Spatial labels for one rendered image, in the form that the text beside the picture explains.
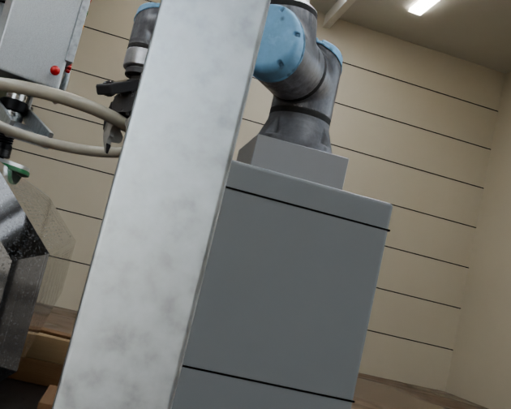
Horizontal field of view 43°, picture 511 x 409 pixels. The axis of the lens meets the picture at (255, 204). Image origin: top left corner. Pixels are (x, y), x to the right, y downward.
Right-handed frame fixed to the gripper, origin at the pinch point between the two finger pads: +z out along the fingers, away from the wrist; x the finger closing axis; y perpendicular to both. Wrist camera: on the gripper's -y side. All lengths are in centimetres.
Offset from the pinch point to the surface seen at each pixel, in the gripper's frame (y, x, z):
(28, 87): -20.4, 9.5, -6.1
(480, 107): 676, 52, -295
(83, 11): 35, 61, -59
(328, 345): 17, -54, 35
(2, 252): 8.1, 36.2, 27.8
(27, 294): 18, 34, 37
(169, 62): -77, -74, 18
